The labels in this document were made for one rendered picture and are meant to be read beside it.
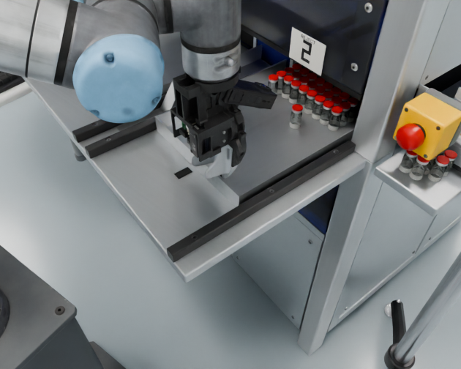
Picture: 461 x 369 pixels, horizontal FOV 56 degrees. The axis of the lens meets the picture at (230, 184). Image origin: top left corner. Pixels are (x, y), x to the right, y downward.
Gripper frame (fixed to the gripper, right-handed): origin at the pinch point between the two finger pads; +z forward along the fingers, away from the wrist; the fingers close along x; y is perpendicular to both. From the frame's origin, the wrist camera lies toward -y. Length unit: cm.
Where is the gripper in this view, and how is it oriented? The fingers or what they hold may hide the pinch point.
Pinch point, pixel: (225, 170)
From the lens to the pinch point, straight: 72.4
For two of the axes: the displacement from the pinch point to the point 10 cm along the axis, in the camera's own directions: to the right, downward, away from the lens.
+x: 6.1, 5.7, -5.4
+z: 0.0, 6.9, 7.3
